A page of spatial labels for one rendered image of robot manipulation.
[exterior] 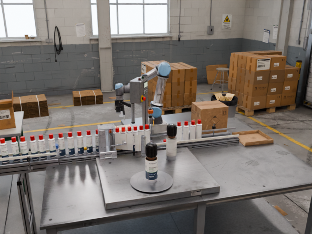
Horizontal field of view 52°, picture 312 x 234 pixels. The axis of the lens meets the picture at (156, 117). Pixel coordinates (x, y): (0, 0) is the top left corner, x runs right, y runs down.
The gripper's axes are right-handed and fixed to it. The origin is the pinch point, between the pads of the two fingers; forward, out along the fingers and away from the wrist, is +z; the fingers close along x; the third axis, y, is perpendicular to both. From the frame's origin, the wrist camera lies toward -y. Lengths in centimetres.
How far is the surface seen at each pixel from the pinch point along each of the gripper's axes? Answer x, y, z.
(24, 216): 56, 98, 52
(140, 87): 47, -6, -42
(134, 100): 44, -1, -31
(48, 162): 46, 74, 12
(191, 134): 52, -51, 6
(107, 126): 56, 26, -15
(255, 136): 49, -123, 20
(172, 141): 80, -21, -4
